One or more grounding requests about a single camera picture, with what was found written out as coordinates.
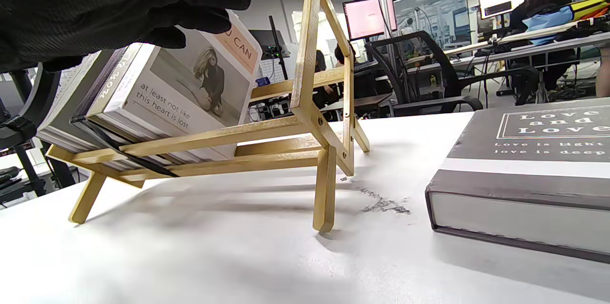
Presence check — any white cart with wooden top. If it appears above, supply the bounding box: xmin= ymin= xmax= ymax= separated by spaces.
xmin=329 ymin=93 xmax=394 ymax=110

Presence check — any black monitor on stand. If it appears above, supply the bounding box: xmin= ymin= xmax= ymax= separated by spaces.
xmin=248 ymin=15 xmax=292 ymax=81

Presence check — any wooden book rack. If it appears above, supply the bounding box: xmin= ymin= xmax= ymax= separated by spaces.
xmin=46 ymin=0 xmax=371 ymax=234

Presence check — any beige book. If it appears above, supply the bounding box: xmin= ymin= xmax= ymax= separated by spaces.
xmin=36 ymin=51 xmax=117 ymax=171

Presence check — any thick grey book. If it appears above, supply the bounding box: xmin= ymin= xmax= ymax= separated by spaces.
xmin=425 ymin=98 xmax=610 ymax=264

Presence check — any white lit monitor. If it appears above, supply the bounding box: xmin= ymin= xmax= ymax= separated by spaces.
xmin=478 ymin=0 xmax=526 ymax=20

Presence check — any white book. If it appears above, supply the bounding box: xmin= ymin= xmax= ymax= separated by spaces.
xmin=98 ymin=10 xmax=263 ymax=164

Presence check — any black mesh office chair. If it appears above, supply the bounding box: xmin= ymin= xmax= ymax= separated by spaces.
xmin=365 ymin=31 xmax=539 ymax=117

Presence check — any long white desk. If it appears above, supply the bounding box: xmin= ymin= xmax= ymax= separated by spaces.
xmin=441 ymin=17 xmax=610 ymax=71

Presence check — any blue and yellow bag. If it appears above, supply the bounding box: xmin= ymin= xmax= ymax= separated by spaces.
xmin=522 ymin=0 xmax=610 ymax=34

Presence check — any person's right hand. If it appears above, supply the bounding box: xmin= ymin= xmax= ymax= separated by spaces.
xmin=0 ymin=0 xmax=252 ymax=73

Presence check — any pink lit monitor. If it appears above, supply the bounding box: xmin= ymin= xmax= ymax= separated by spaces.
xmin=342 ymin=0 xmax=398 ymax=41

